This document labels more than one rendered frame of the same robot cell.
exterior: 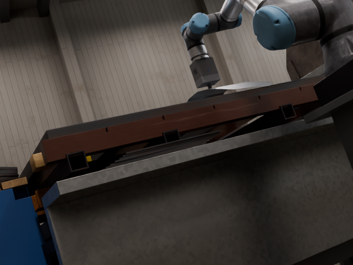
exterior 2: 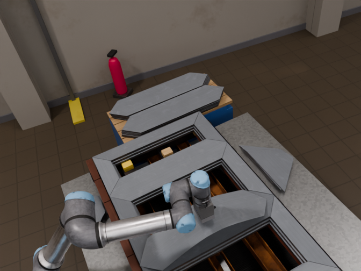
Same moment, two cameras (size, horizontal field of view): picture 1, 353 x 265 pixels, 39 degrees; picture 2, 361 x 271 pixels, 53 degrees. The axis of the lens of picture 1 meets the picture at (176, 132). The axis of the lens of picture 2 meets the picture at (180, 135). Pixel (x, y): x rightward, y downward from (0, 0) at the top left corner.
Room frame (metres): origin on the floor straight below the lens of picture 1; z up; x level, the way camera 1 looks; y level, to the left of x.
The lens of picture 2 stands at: (2.06, -1.09, 2.41)
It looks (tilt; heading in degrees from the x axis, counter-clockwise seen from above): 44 degrees down; 98
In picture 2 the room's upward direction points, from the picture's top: 9 degrees counter-clockwise
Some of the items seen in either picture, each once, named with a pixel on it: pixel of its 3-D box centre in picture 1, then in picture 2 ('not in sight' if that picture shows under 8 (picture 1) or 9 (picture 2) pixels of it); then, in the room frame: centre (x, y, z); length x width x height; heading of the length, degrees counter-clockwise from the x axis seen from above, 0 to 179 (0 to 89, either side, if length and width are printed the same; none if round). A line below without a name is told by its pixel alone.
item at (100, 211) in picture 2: (153, 157); (92, 208); (1.31, 0.08, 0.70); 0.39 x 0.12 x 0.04; 118
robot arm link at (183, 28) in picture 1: (192, 36); (200, 184); (1.98, -0.19, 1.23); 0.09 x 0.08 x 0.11; 14
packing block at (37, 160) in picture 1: (41, 161); not in sight; (1.36, 0.38, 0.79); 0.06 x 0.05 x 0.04; 28
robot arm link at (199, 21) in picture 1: (201, 25); (177, 193); (1.89, -0.23, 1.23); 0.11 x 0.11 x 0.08; 14
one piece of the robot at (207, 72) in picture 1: (203, 72); (206, 205); (1.99, -0.19, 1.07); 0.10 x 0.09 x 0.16; 25
